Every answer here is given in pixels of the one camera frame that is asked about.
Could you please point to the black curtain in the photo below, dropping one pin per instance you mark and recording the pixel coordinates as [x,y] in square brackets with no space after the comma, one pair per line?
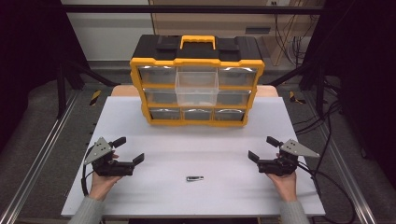
[367,62]
[25,46]

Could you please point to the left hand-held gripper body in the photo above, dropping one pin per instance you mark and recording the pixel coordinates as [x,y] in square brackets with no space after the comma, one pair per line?
[99,151]

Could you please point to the small black screw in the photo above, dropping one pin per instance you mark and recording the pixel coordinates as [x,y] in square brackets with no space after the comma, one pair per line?
[195,178]

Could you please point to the clear plastic drawer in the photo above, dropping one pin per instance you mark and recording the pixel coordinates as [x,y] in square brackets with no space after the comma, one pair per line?
[196,93]

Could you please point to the person's left hand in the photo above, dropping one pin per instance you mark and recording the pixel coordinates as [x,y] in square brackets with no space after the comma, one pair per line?
[101,185]

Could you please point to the aluminium frame rail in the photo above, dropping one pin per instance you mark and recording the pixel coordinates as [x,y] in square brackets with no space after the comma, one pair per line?
[37,161]
[351,186]

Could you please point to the yellow black tape marker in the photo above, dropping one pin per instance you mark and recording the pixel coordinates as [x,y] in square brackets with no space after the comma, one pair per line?
[295,98]
[95,97]

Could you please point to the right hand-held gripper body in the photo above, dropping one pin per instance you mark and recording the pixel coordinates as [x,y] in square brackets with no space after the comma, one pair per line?
[281,165]

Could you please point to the black horizontal crossbar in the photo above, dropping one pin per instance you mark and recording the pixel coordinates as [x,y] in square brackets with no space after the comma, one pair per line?
[186,9]

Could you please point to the yellow black drawer organizer case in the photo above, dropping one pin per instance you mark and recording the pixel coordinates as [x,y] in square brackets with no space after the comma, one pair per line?
[149,46]

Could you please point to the person's right hand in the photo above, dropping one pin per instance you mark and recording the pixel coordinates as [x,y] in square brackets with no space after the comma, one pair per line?
[286,185]

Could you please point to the black metal stand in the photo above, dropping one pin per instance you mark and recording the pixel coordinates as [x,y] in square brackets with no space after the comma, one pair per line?
[61,93]
[320,90]

